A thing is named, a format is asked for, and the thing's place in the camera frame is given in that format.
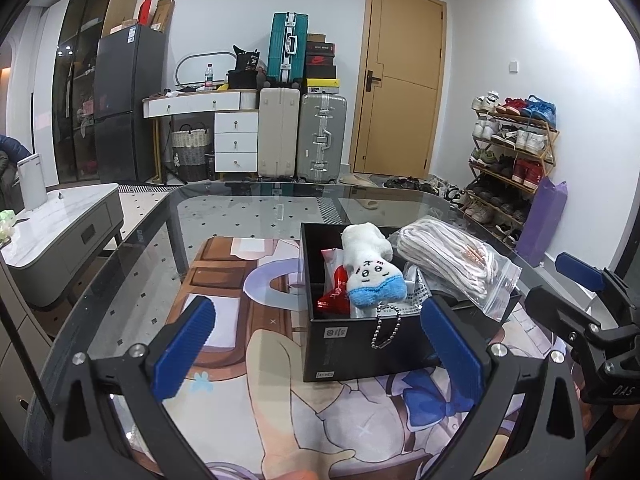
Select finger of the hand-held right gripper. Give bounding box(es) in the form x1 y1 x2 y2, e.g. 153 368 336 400
525 285 604 349
555 251 640 307

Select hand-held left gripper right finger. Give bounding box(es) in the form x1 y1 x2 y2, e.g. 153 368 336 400
420 295 586 480

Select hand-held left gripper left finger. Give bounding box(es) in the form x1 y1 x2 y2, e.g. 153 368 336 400
50 295 217 480

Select clear printed plastic bag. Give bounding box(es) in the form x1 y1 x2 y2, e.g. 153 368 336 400
402 265 436 311

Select bagged white rope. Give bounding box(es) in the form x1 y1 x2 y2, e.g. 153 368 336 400
387 216 523 322

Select black cardboard box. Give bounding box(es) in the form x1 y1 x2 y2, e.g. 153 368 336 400
299 221 523 383

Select white plush toy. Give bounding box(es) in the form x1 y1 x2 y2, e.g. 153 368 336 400
341 222 408 351

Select red white snack packet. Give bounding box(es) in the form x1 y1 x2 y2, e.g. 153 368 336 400
316 247 353 317

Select purple bag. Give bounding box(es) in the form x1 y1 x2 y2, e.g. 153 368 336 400
515 176 568 267

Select printed desk mat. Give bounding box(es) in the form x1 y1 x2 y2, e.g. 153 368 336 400
107 235 586 480

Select wooden shoe rack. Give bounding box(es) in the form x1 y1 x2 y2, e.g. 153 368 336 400
465 92 560 241

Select rows of assorted shoes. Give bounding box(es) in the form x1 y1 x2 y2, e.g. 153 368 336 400
467 91 558 233

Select grey marble top cabinet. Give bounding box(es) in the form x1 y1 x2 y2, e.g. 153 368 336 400
0 182 123 308

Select grey drawer cabinet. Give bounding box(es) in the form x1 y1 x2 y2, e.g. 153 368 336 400
0 260 56 411

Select pile of dark shoes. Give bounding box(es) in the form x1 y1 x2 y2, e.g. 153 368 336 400
382 175 473 206

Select woven laundry basket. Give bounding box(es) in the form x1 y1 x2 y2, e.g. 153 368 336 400
171 124 215 182

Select white tall bin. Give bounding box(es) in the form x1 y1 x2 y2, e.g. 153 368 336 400
17 156 48 211

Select white dressing table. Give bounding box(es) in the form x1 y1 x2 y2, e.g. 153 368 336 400
142 89 261 181

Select cream suitcase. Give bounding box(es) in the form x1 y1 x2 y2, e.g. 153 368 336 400
257 87 302 181

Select dark grey fridge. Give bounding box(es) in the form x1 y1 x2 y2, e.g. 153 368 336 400
94 25 168 183

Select silver suitcase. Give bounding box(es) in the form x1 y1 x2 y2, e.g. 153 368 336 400
296 92 348 184

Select wooden door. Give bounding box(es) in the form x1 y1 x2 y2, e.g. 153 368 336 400
348 0 447 177

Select blue down jacket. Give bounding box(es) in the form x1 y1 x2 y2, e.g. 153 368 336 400
0 135 31 181

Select black storage bag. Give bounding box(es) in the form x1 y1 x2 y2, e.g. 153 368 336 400
227 70 261 90

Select glass display cabinet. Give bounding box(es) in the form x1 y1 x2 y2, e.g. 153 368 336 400
52 0 143 183

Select black paper bag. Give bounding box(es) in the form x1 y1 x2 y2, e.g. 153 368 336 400
232 45 261 74

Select teal suitcase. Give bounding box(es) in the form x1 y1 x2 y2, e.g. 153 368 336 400
266 11 310 88

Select brown cardboard box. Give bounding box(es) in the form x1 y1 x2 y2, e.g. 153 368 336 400
151 0 175 33

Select oval chrome frame mirror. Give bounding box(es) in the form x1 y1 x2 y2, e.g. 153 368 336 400
175 51 238 86

